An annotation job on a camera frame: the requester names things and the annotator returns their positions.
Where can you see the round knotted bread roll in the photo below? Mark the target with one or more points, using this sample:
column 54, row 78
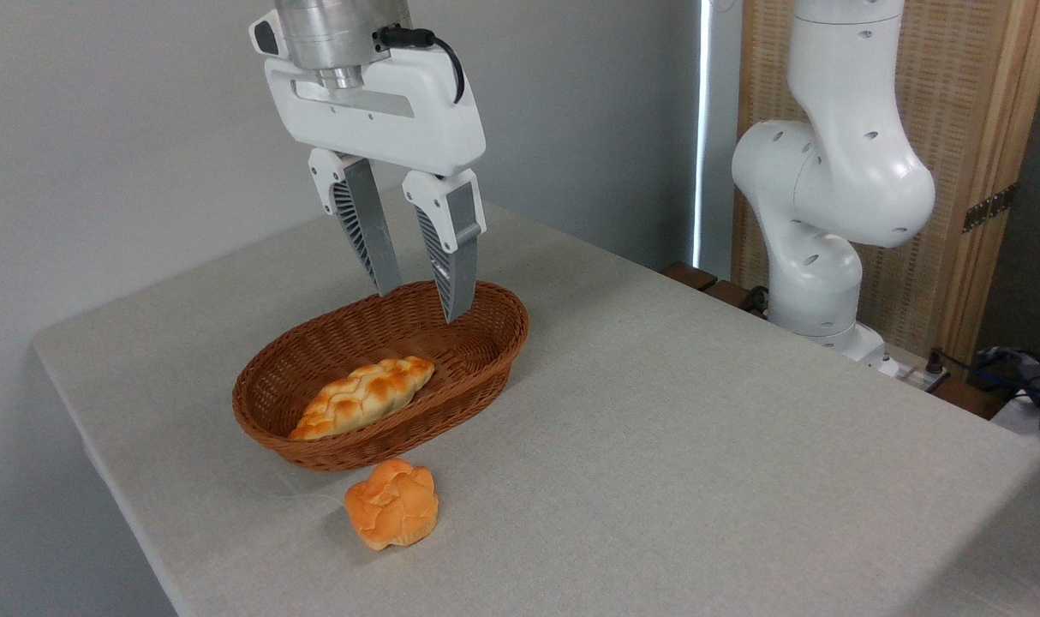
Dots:
column 391, row 506

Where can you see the wooden rattan folding screen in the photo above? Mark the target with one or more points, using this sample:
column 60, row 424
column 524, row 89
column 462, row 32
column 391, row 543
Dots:
column 957, row 86

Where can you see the metal screen hinge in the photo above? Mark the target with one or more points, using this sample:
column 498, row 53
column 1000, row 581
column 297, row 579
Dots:
column 989, row 208

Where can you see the grey linen tablecloth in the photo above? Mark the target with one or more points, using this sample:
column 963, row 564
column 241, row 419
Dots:
column 657, row 471

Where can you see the brown oval wicker basket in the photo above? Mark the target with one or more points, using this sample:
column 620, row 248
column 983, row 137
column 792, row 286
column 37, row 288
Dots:
column 477, row 343

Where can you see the long braided bread loaf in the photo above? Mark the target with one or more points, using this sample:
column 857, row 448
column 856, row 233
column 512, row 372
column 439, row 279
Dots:
column 361, row 398

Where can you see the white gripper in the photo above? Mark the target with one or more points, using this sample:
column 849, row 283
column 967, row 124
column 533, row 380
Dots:
column 374, row 120

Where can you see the black plug at robot base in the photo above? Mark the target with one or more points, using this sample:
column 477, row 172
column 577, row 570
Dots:
column 937, row 364

